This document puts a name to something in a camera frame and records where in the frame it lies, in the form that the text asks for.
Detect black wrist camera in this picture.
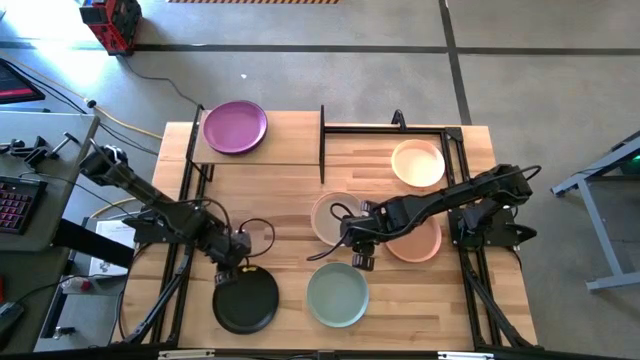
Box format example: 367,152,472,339
230,230,253,254
339,217,362,247

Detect black left wrist camera cable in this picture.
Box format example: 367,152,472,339
237,217,277,259

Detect black flat bar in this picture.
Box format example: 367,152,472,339
52,218,136,269

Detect grey desk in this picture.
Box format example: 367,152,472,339
0,110,101,354

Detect white paper sheet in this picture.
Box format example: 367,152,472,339
88,218,137,277

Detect black floor cable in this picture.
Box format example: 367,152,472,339
119,53,202,109

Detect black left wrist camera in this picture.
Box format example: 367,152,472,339
230,230,253,254

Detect yellow cable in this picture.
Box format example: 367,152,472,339
0,48,165,141

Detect grey metal table frame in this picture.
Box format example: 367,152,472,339
549,130,640,294

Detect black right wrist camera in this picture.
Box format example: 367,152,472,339
339,217,362,247

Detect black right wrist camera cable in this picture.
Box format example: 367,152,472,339
305,201,357,263

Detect black device green light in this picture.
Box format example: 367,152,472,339
619,132,640,176

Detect white metal bracket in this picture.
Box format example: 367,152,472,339
437,351,496,360
158,349,216,360

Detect white power strip red switch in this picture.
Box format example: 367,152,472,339
59,273,109,297

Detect black aluminium rig frame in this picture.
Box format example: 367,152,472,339
107,102,544,360

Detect sage green plate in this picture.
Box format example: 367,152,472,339
305,261,371,329

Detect black keyboard red keys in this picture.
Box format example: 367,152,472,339
0,175,50,236

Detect black plate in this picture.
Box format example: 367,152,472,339
211,264,281,336

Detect pale peach plate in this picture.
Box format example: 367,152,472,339
390,138,447,189

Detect purple plate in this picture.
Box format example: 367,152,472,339
201,99,269,157

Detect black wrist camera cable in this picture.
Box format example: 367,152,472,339
305,201,357,263
237,217,277,259

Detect black metal clamp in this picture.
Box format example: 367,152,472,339
0,131,82,170

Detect terracotta pink plate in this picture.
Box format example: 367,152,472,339
383,214,443,264

